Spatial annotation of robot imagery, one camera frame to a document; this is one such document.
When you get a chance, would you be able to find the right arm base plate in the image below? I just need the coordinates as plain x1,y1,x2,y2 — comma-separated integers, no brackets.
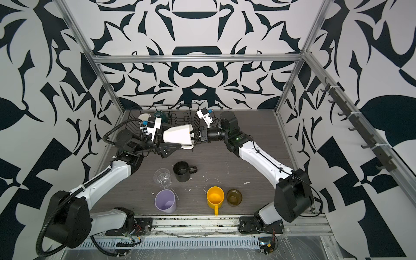
238,216,284,235

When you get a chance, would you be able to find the yellow ceramic mug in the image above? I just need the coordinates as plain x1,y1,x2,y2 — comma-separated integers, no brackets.
206,186,225,216

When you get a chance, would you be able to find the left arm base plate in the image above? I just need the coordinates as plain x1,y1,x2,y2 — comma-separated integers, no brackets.
105,217,153,236

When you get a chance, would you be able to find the green mug white inside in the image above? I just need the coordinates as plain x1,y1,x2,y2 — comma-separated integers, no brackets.
154,110,168,123

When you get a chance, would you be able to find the lilac plastic cup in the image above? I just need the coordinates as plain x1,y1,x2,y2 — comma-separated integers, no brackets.
154,189,177,214

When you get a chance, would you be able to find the black wall hook rail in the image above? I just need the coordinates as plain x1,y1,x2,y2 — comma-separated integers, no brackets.
321,79,397,172

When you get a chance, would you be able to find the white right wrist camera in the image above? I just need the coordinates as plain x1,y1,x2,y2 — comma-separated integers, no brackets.
197,108,213,128

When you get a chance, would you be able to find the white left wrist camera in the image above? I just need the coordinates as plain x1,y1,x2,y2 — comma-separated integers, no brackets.
143,118,162,142

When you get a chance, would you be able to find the olive tinted glass cup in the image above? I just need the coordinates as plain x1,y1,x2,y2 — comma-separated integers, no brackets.
226,188,242,207

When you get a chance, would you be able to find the white slotted cable duct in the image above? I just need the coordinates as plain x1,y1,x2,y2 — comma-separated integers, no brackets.
96,237,260,250

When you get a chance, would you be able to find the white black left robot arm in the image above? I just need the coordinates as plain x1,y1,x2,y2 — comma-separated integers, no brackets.
35,118,194,257

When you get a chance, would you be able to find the black ceramic mug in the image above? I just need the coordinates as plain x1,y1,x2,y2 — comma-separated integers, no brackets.
173,161,198,183

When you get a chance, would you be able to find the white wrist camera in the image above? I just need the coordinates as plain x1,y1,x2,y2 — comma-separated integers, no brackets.
143,118,162,142
197,108,213,128

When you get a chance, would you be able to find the clear glass cup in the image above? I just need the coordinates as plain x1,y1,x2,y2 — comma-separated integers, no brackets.
153,169,172,189

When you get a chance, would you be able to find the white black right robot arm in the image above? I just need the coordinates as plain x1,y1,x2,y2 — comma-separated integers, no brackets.
197,108,318,232

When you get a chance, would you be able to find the black wire dish rack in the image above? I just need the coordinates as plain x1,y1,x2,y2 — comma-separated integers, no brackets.
125,102,205,146

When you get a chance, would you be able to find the white mug red inside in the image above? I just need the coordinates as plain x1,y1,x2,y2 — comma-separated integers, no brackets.
138,113,151,125

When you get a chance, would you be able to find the green circuit board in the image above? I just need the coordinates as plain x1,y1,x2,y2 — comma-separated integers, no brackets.
258,235,278,255

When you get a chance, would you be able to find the cream white ceramic mug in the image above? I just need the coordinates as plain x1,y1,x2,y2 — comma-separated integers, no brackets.
162,124,195,150

